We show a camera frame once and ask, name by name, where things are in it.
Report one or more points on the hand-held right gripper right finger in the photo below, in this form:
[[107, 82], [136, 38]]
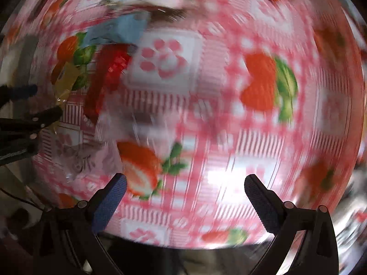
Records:
[[262, 202]]

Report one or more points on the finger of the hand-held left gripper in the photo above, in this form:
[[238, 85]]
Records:
[[23, 91], [43, 116]]

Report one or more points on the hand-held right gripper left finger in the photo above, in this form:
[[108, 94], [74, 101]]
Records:
[[112, 199]]

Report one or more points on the yellow snack packet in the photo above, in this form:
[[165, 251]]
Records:
[[65, 80]]

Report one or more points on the clear pink snack packet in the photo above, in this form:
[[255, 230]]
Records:
[[83, 160]]

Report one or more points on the red snack packet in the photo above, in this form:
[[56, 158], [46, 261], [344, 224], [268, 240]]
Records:
[[106, 80]]

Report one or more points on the light blue snack packet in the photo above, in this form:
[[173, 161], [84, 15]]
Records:
[[123, 28]]

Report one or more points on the strawberry print pink tablecloth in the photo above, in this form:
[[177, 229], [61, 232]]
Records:
[[218, 114]]

